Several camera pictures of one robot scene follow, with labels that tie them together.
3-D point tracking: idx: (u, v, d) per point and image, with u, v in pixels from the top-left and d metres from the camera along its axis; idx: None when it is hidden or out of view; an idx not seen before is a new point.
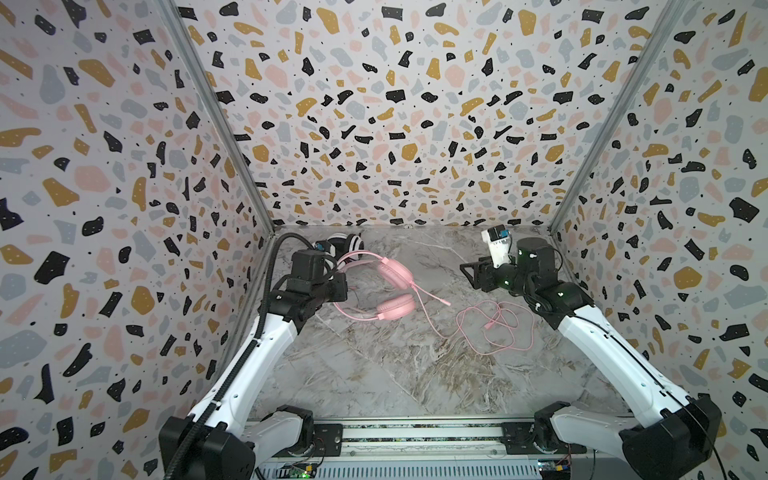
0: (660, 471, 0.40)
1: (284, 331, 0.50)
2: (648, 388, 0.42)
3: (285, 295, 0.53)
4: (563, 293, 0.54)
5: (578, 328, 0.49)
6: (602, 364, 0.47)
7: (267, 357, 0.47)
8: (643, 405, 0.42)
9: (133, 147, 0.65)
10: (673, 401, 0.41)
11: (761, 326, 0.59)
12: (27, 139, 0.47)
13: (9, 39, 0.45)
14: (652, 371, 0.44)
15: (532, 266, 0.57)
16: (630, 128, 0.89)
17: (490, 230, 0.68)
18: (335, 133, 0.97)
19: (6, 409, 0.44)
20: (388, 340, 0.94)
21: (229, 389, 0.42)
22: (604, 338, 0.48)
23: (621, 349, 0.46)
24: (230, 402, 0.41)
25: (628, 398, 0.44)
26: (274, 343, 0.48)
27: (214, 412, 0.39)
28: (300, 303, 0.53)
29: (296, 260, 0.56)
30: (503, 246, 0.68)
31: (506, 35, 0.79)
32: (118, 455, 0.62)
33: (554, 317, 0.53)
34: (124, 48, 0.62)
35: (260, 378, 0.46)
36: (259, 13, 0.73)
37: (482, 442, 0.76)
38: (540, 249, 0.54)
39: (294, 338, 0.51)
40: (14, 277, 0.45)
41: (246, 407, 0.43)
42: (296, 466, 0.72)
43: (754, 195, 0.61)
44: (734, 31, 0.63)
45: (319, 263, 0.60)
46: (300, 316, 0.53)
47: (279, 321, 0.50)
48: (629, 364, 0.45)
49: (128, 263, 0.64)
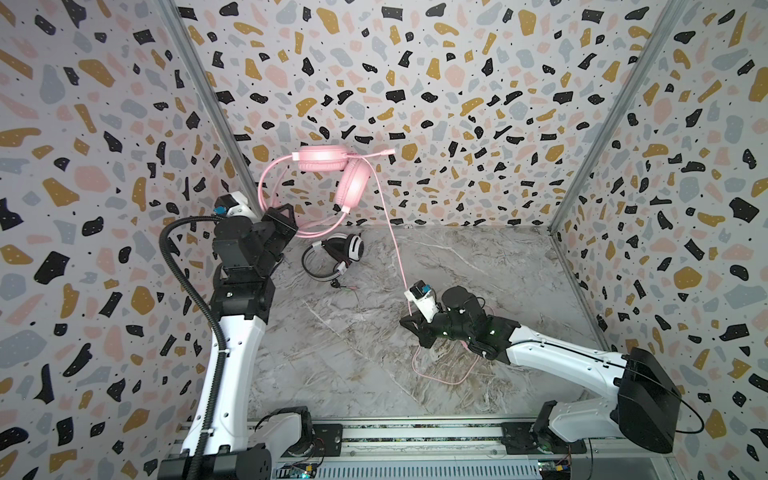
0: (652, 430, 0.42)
1: (251, 330, 0.45)
2: (595, 370, 0.46)
3: (236, 289, 0.46)
4: (495, 332, 0.59)
5: (521, 352, 0.54)
6: (557, 369, 0.51)
7: (245, 361, 0.43)
8: (601, 385, 0.46)
9: (133, 147, 0.65)
10: (617, 367, 0.45)
11: (760, 326, 0.59)
12: (27, 138, 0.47)
13: (10, 39, 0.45)
14: (590, 351, 0.49)
15: (464, 318, 0.61)
16: (630, 128, 0.89)
17: (412, 289, 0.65)
18: (335, 133, 0.97)
19: (6, 409, 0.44)
20: (388, 340, 0.94)
21: (216, 411, 0.38)
22: (541, 348, 0.52)
23: (558, 350, 0.51)
24: (222, 423, 0.38)
25: (593, 385, 0.47)
26: (245, 347, 0.43)
27: (209, 439, 0.37)
28: (257, 292, 0.47)
29: (220, 252, 0.43)
30: (430, 300, 0.71)
31: (506, 35, 0.79)
32: (118, 455, 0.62)
33: (499, 354, 0.58)
34: (124, 48, 0.62)
35: (244, 382, 0.42)
36: (259, 13, 0.73)
37: (482, 442, 0.76)
38: (466, 303, 0.57)
39: (265, 328, 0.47)
40: (14, 277, 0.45)
41: (242, 416, 0.41)
42: (296, 466, 0.72)
43: (754, 195, 0.61)
44: (735, 31, 0.63)
45: (248, 242, 0.47)
46: (261, 306, 0.48)
47: (240, 321, 0.44)
48: (571, 358, 0.49)
49: (128, 263, 0.64)
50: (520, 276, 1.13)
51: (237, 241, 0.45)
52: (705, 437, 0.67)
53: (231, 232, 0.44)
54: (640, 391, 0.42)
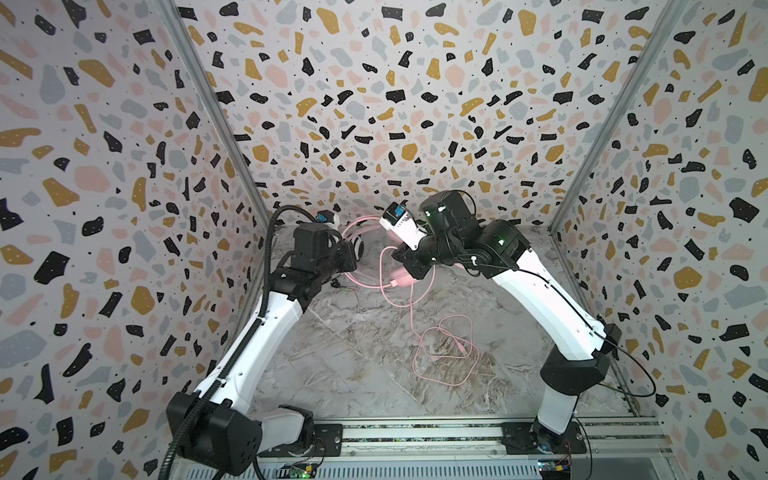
0: (573, 387, 0.48)
1: (288, 309, 0.49)
2: (582, 332, 0.44)
3: (290, 274, 0.52)
4: (502, 240, 0.43)
5: (523, 283, 0.43)
6: (538, 315, 0.46)
7: (272, 334, 0.47)
8: (579, 349, 0.44)
9: (133, 147, 0.65)
10: (598, 339, 0.44)
11: (760, 326, 0.59)
12: (27, 139, 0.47)
13: (10, 39, 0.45)
14: (581, 313, 0.44)
15: (446, 223, 0.47)
16: (630, 128, 0.89)
17: (386, 215, 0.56)
18: (335, 133, 0.97)
19: (6, 409, 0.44)
20: (388, 340, 0.94)
21: (234, 367, 0.42)
22: (546, 287, 0.44)
23: (560, 298, 0.44)
24: (235, 379, 0.41)
25: (558, 340, 0.46)
26: (278, 321, 0.47)
27: (219, 388, 0.40)
28: (305, 281, 0.52)
29: (299, 239, 0.54)
30: (409, 222, 0.58)
31: (506, 35, 0.79)
32: (118, 455, 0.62)
33: (494, 269, 0.44)
34: (124, 48, 0.62)
35: (263, 356, 0.45)
36: (259, 13, 0.73)
37: (482, 442, 0.76)
38: (445, 199, 0.44)
39: (300, 315, 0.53)
40: (14, 277, 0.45)
41: (250, 384, 0.43)
42: (296, 466, 0.72)
43: (754, 195, 0.61)
44: (735, 31, 0.63)
45: (320, 240, 0.57)
46: (304, 294, 0.52)
47: (283, 299, 0.49)
48: (567, 311, 0.44)
49: (127, 263, 0.64)
50: None
51: (314, 233, 0.55)
52: (706, 437, 0.67)
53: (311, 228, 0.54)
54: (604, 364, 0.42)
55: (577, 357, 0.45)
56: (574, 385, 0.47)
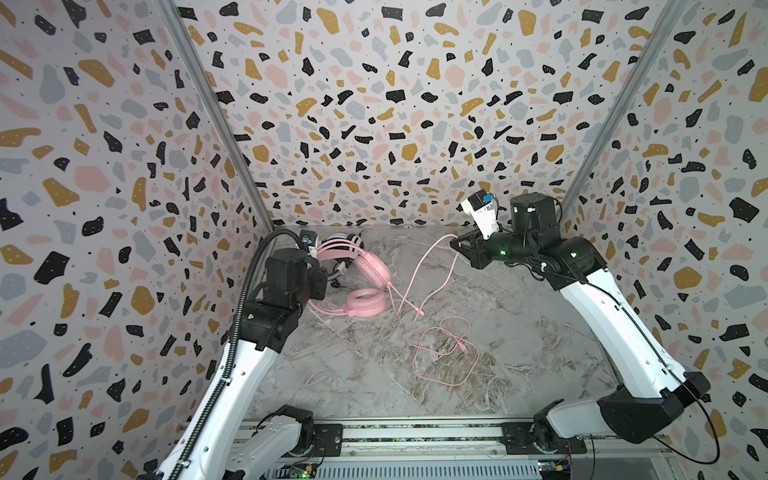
0: (634, 432, 0.43)
1: (257, 362, 0.43)
2: (651, 366, 0.40)
3: (260, 311, 0.46)
4: (575, 253, 0.45)
5: (588, 297, 0.44)
6: (603, 335, 0.44)
7: (242, 393, 0.42)
8: (644, 383, 0.41)
9: (133, 147, 0.65)
10: (674, 380, 0.40)
11: (760, 326, 0.59)
12: (27, 139, 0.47)
13: (10, 39, 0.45)
14: (657, 347, 0.42)
15: (529, 224, 0.49)
16: (630, 128, 0.89)
17: (471, 199, 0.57)
18: (335, 133, 0.97)
19: (6, 409, 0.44)
20: (388, 340, 0.94)
21: (198, 442, 0.37)
22: (614, 306, 0.43)
23: (630, 322, 0.42)
24: (200, 457, 0.37)
25: (624, 369, 0.43)
26: (247, 378, 0.42)
27: (184, 471, 0.36)
28: (276, 321, 0.45)
29: (269, 268, 0.47)
30: (490, 212, 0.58)
31: (506, 35, 0.79)
32: (118, 455, 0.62)
33: (561, 280, 0.46)
34: (124, 48, 0.62)
35: (235, 417, 0.41)
36: (259, 13, 0.73)
37: (482, 442, 0.76)
38: (537, 202, 0.47)
39: (275, 362, 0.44)
40: (14, 277, 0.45)
41: (221, 455, 0.39)
42: (296, 466, 0.72)
43: (754, 195, 0.61)
44: (735, 31, 0.63)
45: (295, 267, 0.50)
46: (276, 336, 0.46)
47: (252, 349, 0.43)
48: (636, 338, 0.41)
49: (127, 263, 0.64)
50: (520, 276, 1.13)
51: (287, 264, 0.48)
52: (706, 437, 0.67)
53: (285, 254, 0.48)
54: (675, 406, 0.38)
55: (644, 394, 0.41)
56: (636, 430, 0.43)
